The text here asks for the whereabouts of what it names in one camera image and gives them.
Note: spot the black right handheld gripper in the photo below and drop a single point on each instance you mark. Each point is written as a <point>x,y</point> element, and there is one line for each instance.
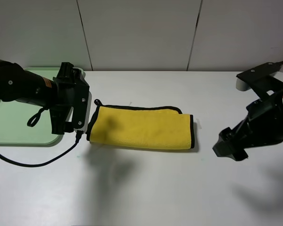
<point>263,125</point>

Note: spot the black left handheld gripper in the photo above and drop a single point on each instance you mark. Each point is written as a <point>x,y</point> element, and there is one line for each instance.
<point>17,84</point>

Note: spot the yellow towel with black trim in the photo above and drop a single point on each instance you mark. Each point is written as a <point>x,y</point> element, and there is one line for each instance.
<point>156,128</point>

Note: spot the light green plastic tray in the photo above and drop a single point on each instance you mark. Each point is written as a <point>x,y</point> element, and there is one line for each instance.
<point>14,116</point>

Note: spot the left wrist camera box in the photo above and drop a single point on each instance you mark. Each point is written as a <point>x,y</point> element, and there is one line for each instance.
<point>79,98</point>

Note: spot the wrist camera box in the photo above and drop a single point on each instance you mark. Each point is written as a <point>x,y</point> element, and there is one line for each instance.
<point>260,79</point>
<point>79,98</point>

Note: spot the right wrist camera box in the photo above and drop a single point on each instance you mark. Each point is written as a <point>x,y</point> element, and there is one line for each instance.
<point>260,79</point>

